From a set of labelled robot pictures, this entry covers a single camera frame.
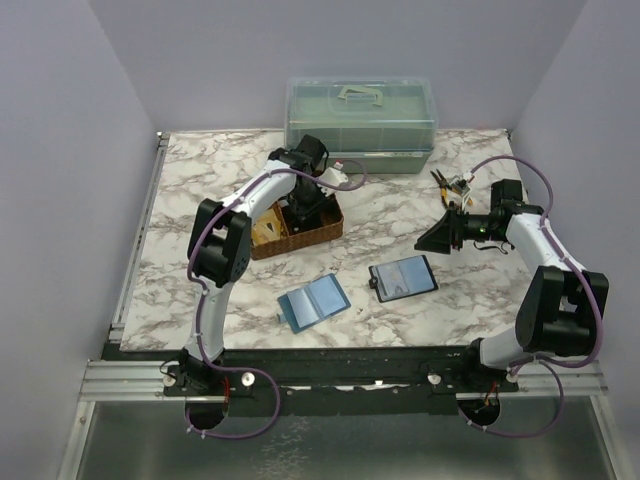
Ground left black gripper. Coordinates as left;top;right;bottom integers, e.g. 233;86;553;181
286;176;333;226

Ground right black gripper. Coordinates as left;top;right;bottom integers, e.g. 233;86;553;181
416;202;507;254

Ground brown wicker divided tray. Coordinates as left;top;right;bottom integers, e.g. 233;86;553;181
250;194;344;260

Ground black leather card holder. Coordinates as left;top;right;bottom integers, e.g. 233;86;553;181
368;255;439;303

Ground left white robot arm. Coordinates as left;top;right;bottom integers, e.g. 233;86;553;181
185;135;328;395

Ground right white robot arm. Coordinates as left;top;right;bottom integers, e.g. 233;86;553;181
414;180;609;392

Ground gold cards in tray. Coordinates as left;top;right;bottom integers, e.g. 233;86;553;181
251;209;284;246

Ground blue plastic card sleeve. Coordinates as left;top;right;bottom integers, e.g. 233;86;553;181
277;273;351;334

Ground green clear-lid storage box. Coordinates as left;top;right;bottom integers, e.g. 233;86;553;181
284;77;438;174

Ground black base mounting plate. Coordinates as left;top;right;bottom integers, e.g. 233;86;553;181
164;346;518;417

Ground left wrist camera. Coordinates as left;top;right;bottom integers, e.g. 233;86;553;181
319;163;349;192

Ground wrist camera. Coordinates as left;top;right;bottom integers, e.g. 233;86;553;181
448;174;473;209
319;163;349;192

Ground yellow handled pliers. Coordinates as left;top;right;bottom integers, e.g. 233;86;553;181
430;169;456;208

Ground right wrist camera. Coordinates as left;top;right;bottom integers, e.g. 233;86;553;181
448;174;473;209

